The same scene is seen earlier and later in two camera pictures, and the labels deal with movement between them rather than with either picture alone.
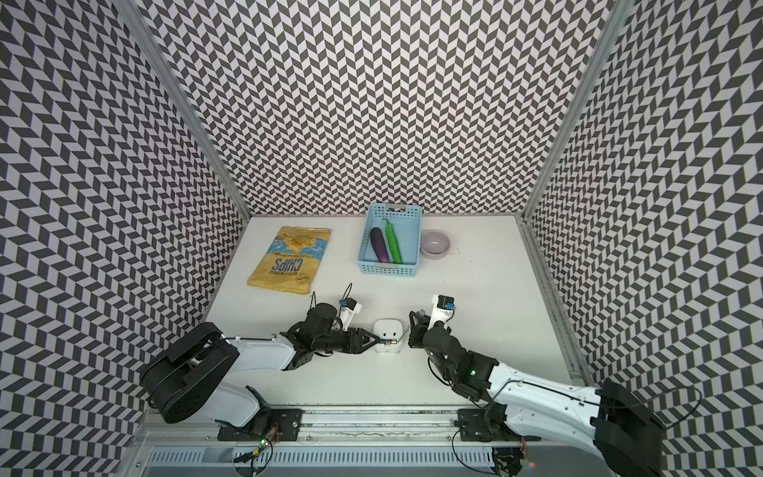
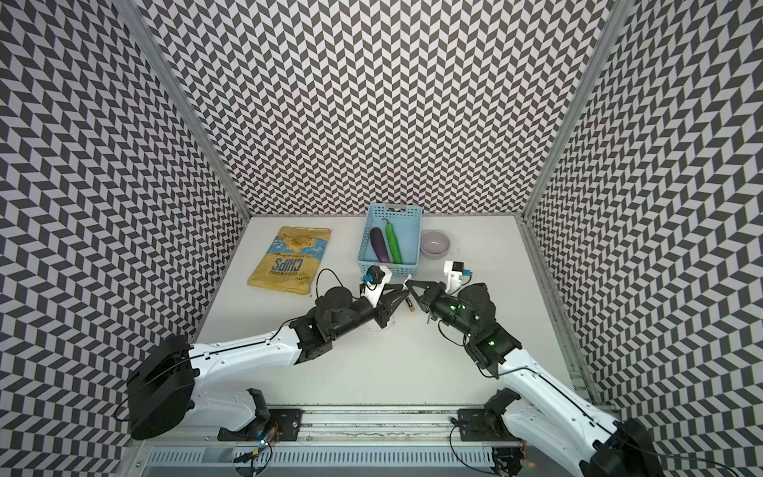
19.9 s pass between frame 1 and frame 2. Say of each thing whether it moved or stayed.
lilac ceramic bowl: stayed
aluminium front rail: stayed
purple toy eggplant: stayed
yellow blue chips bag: stayed
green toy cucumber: stayed
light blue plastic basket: stayed
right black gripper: moved
